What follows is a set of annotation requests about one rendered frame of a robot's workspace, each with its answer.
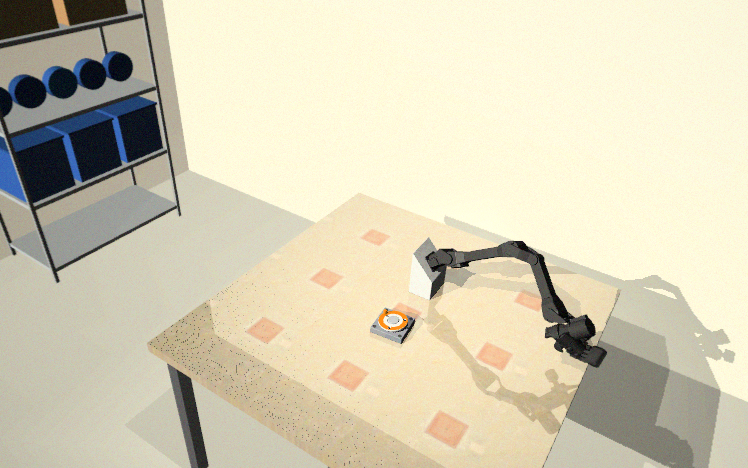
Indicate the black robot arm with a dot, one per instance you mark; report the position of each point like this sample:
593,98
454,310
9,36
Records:
553,309

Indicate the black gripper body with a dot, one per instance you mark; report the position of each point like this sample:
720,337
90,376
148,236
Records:
593,356

